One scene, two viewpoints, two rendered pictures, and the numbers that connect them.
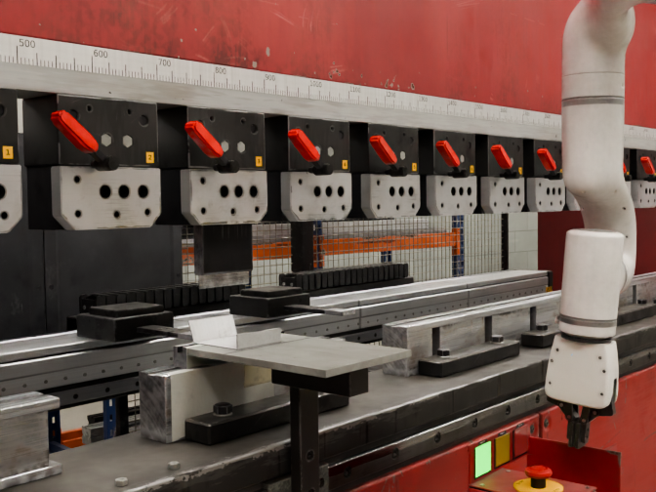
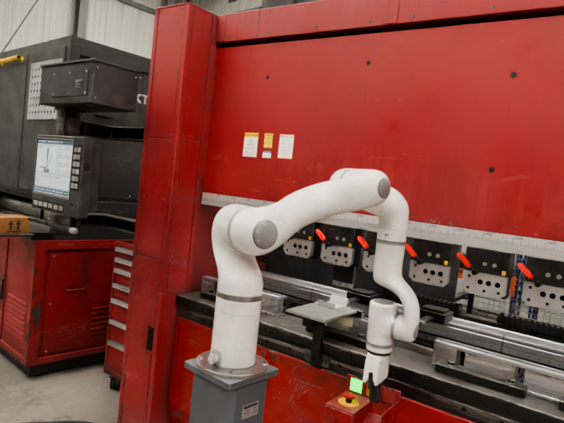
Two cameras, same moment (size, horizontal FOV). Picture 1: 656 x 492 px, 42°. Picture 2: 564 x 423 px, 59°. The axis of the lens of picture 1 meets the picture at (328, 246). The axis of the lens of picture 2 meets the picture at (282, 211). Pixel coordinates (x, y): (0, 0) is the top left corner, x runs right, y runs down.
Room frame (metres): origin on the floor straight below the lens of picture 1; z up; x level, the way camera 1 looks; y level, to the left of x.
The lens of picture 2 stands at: (0.79, -1.91, 1.49)
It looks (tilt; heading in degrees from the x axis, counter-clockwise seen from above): 3 degrees down; 84
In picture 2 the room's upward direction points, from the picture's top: 6 degrees clockwise
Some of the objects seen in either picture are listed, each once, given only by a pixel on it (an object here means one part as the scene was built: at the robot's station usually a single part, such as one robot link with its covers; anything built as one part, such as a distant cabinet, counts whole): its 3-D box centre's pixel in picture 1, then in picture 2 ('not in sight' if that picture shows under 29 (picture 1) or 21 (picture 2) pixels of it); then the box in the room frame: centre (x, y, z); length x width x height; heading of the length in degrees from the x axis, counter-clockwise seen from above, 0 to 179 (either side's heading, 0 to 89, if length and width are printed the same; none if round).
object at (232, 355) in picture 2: not in sight; (235, 331); (0.83, -0.62, 1.09); 0.19 x 0.19 x 0.18
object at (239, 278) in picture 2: not in sight; (238, 249); (0.82, -0.59, 1.30); 0.19 x 0.12 x 0.24; 116
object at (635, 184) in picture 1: (633, 179); not in sight; (2.47, -0.88, 1.26); 0.15 x 0.09 x 0.17; 139
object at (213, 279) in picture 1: (224, 255); (343, 275); (1.29, 0.16, 1.13); 0.10 x 0.02 x 0.10; 139
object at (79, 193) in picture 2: not in sight; (67, 174); (0.00, 0.52, 1.42); 0.45 x 0.12 x 0.36; 136
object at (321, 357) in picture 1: (297, 351); (322, 310); (1.19, 0.04, 1.00); 0.26 x 0.18 x 0.01; 49
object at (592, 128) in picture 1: (599, 201); (396, 289); (1.32, -0.42, 1.20); 0.16 x 0.09 x 0.30; 144
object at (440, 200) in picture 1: (438, 174); (488, 271); (1.72, -0.22, 1.26); 0.15 x 0.09 x 0.17; 139
